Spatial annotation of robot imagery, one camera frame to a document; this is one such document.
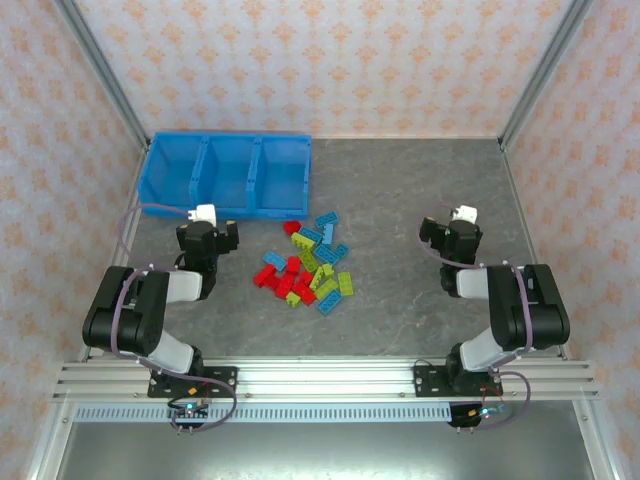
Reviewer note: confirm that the aluminium frame post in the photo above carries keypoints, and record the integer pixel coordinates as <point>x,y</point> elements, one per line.
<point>543,75</point>
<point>107,75</point>

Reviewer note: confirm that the grey metal sheet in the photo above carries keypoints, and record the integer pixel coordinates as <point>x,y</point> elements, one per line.
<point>325,450</point>

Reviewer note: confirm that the wide aluminium extrusion rail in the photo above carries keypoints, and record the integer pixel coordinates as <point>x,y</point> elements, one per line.
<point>325,375</point>

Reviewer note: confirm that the aluminium table edge rail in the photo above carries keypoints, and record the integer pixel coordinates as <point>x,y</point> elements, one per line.
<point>400,137</point>
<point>522,200</point>
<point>134,185</point>

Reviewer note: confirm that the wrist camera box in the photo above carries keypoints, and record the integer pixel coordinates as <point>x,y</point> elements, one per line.
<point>468,214</point>
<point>205,214</point>

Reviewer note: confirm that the small controller circuit board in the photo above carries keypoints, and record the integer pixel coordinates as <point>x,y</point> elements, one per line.
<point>190,411</point>
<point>480,414</point>

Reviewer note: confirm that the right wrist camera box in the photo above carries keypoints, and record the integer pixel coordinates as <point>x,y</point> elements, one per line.
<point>468,214</point>

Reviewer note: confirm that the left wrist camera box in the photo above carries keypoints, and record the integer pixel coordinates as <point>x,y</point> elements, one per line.
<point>205,214</point>

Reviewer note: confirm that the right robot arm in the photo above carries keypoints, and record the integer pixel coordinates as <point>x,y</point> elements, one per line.
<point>540,310</point>

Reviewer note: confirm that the blue plastic storage bin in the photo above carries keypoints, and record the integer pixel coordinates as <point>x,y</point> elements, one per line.
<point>282,170</point>
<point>227,170</point>
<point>170,170</point>

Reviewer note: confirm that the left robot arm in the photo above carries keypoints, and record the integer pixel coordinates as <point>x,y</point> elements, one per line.
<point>130,310</point>

